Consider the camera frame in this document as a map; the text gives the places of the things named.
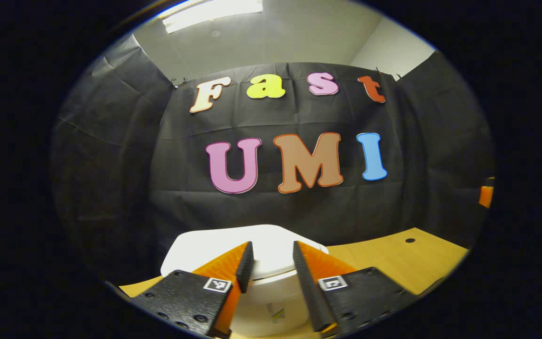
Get wooden desktop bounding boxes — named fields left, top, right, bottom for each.
left=118, top=227, right=469, bottom=339

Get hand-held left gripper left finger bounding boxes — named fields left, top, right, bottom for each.
left=131, top=241, right=255, bottom=339

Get white garbage bin lid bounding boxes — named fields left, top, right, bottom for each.
left=160, top=224, right=329, bottom=283

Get ceiling light panel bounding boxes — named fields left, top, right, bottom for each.
left=160, top=0, right=263, bottom=34

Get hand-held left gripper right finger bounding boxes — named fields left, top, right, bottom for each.
left=292, top=240, right=418, bottom=338

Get white garbage bin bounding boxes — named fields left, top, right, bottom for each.
left=231, top=272, right=313, bottom=338

